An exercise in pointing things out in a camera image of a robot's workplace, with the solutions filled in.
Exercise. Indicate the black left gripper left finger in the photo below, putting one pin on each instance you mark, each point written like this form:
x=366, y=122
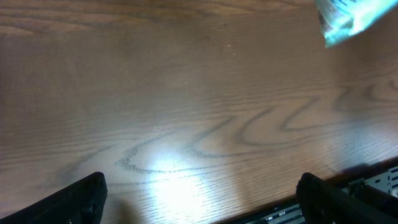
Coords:
x=80, y=203

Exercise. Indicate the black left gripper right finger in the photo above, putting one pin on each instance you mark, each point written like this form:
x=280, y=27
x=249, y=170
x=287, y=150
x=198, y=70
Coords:
x=321, y=202

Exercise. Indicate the teal snack wrapper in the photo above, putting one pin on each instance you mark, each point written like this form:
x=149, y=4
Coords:
x=343, y=19

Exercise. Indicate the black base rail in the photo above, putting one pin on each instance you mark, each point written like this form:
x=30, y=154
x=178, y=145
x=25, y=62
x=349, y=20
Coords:
x=288, y=211

